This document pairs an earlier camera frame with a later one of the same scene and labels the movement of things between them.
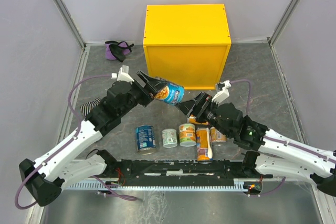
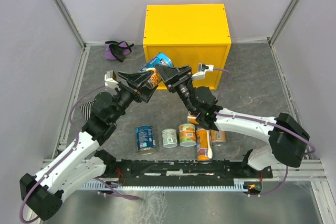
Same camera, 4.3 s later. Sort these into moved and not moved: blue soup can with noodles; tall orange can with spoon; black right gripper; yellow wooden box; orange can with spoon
Moved: blue soup can with noodles; black right gripper
Not moved: orange can with spoon; tall orange can with spoon; yellow wooden box
